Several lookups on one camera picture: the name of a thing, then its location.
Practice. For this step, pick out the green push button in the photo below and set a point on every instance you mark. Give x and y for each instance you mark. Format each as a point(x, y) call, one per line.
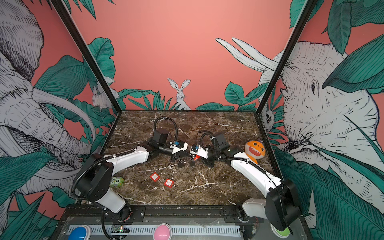
point(280, 234)

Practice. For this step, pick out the black corner frame post left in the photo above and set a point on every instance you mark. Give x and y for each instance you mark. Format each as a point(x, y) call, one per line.
point(66, 18)

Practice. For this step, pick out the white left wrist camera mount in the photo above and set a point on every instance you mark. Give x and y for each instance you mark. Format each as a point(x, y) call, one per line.
point(179, 146)

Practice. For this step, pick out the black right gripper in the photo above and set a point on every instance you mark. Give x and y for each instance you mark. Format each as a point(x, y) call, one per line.
point(208, 163)

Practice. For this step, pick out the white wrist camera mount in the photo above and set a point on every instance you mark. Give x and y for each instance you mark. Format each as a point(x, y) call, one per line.
point(179, 146)
point(198, 150)

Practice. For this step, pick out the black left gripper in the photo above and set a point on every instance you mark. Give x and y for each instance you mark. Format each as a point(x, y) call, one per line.
point(175, 156)

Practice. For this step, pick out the black corner frame post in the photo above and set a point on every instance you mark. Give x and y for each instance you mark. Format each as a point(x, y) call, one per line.
point(66, 18)
point(298, 29)

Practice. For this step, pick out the black corner frame post right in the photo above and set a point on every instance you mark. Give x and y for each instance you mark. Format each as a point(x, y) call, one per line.
point(298, 29)

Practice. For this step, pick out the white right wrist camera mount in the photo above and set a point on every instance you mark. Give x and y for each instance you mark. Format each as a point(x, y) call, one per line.
point(198, 150)

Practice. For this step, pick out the white slotted cable duct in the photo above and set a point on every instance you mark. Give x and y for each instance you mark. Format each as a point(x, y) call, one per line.
point(177, 230)

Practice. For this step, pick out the blue push button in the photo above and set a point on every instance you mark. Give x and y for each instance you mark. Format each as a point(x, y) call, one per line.
point(80, 233)

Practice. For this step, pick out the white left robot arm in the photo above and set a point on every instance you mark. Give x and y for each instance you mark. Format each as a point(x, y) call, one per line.
point(92, 183)

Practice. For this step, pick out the pink push button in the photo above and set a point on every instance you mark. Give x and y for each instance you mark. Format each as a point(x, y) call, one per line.
point(163, 232)

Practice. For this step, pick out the orange shark plush toy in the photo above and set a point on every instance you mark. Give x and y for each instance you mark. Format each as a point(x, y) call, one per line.
point(255, 151)

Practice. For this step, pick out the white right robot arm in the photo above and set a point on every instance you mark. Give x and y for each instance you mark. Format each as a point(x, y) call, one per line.
point(282, 205)

